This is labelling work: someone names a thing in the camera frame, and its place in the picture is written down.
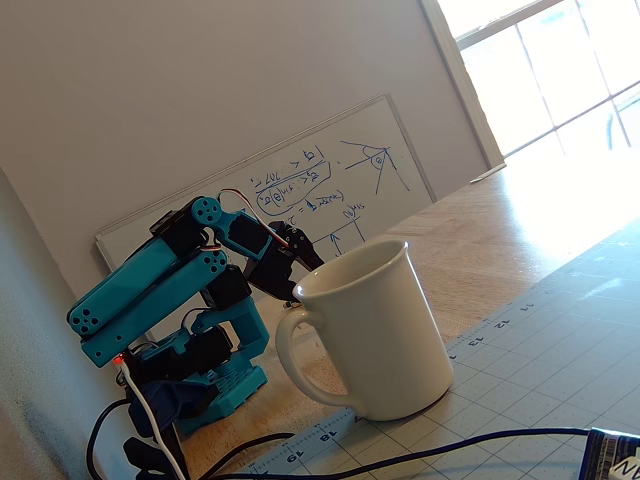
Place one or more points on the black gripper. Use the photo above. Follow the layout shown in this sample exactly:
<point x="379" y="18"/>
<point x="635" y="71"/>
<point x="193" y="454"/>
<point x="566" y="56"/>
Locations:
<point x="278" y="270"/>

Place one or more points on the teal and black robot arm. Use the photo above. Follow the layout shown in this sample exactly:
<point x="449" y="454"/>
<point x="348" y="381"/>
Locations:
<point x="150" y="290"/>

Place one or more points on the white ceramic mug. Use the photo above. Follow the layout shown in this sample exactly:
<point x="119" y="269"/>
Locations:
<point x="375" y="340"/>

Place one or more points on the whiteboard with blue drawings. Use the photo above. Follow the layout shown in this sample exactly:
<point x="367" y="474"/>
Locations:
<point x="350" y="200"/>

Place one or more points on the dark blue table clamp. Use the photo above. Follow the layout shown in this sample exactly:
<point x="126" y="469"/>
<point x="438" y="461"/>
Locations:
<point x="165" y="400"/>

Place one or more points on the grey gridded cutting mat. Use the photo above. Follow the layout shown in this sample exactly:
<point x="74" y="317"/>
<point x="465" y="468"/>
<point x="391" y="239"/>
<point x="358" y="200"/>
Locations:
<point x="525" y="375"/>

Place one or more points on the black box with white label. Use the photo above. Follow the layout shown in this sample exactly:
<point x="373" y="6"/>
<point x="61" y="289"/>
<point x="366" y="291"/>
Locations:
<point x="612" y="455"/>

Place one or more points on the bright window with white frame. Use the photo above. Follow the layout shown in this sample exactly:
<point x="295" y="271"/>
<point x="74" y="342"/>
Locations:
<point x="540" y="75"/>

